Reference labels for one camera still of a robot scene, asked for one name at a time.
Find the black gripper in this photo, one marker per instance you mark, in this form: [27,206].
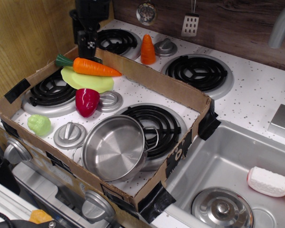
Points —
[86,18]

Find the orange toy carrot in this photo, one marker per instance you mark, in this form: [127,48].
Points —
[86,67]

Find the light green toy plate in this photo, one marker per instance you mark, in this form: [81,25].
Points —
[79,81]

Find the orange toy carrot tip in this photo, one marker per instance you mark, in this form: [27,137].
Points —
[148,55]

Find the back left stove burner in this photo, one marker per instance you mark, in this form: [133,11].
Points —
[121,42]

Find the stove burner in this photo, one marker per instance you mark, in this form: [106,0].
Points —
[205,73]
[52,97]
[163,129]
[121,42]

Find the red toy pepper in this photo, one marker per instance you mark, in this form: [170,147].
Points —
[87,101]

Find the hanging slotted spoon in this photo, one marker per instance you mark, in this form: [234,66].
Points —
[147,13]

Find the front left stove burner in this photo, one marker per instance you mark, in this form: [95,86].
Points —
[52,97]

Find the silver knob back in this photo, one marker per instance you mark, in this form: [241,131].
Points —
[165,48]

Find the silver knob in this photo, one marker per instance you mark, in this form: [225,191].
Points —
[70,136]
[165,48]

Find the silver knob front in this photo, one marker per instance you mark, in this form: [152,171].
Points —
[70,136]

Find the green toy lettuce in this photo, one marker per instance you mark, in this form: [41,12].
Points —
[39,124]

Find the hanging metal spatula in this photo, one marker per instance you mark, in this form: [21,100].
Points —
[190,22]

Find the cardboard fence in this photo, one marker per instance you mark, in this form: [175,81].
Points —
[152,198]

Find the steel pot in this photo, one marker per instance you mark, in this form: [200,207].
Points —
[116,148]

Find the front right stove burner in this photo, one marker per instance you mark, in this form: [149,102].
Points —
[163,129]

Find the back right stove burner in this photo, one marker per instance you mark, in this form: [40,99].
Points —
[205,73]

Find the oven knob left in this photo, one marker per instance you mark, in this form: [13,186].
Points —
[16,152]

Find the oven knob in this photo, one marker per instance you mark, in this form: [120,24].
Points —
[95,208]
[16,152]

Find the oven knob right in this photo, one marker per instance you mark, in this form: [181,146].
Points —
[95,208]

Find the steel sink basin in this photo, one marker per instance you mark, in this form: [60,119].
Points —
[224,160]

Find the yellow toy piece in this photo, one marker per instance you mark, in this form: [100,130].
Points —
[39,216]

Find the silver faucet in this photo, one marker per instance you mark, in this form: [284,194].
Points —
[277,38]

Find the steel pot lid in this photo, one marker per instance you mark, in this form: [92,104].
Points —
[220,207]

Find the white red toy sponge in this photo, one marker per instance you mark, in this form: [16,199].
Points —
[266,182]

